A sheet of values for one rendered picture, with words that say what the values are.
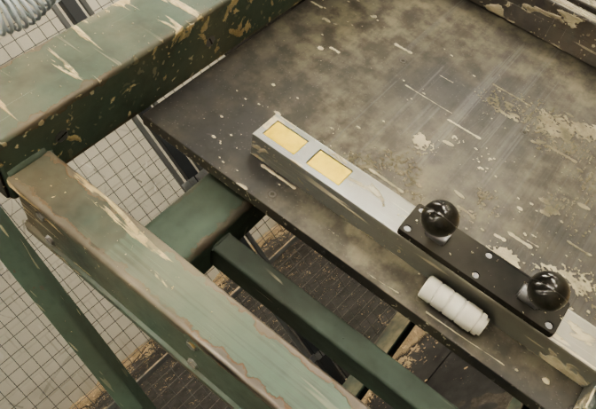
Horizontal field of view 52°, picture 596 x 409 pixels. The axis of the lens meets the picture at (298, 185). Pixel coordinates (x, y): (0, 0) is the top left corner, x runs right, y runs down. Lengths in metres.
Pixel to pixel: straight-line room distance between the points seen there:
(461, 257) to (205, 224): 0.32
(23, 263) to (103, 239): 0.53
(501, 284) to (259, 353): 0.28
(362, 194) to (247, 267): 0.17
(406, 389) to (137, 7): 0.58
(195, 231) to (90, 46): 0.26
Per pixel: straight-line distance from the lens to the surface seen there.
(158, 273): 0.66
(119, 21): 0.85
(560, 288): 0.62
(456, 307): 0.72
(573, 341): 0.74
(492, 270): 0.73
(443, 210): 0.61
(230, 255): 0.79
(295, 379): 0.62
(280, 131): 0.79
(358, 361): 0.75
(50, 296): 1.23
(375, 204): 0.74
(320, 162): 0.77
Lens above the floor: 1.77
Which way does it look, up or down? 16 degrees down
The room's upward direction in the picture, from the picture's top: 33 degrees counter-clockwise
